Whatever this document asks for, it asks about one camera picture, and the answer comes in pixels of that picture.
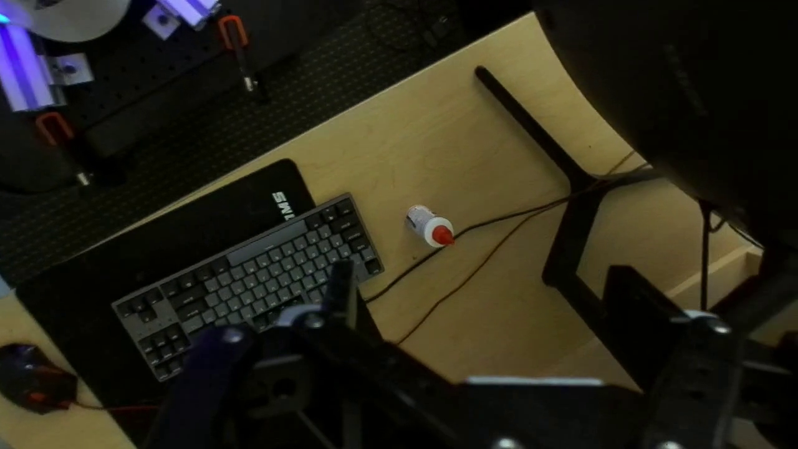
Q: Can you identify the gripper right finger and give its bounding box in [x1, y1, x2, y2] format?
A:
[602, 265, 798, 449]

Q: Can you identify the black monitor stand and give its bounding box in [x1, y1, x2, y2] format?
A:
[474, 64, 665, 325]

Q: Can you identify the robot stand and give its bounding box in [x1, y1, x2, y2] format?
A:
[0, 0, 278, 195]

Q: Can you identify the red mouse cable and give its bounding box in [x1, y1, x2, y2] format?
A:
[67, 402, 160, 416]

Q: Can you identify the black desk mat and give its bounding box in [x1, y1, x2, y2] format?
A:
[14, 158, 382, 437]

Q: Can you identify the black computer mouse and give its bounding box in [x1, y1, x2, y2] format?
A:
[0, 343, 80, 415]

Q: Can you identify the white bottle with red cap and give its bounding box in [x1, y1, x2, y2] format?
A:
[405, 204, 456, 249]

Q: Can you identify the orange clamp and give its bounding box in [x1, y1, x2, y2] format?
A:
[34, 111, 95, 188]
[216, 14, 260, 94]

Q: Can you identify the grey keyboard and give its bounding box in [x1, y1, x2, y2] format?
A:
[111, 192, 385, 382]

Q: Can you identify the black cable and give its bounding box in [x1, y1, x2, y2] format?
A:
[697, 198, 728, 312]
[363, 163, 655, 304]

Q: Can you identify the black curved monitor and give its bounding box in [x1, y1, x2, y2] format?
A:
[533, 0, 798, 251]

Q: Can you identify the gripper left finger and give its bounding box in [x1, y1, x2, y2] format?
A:
[147, 259, 463, 449]

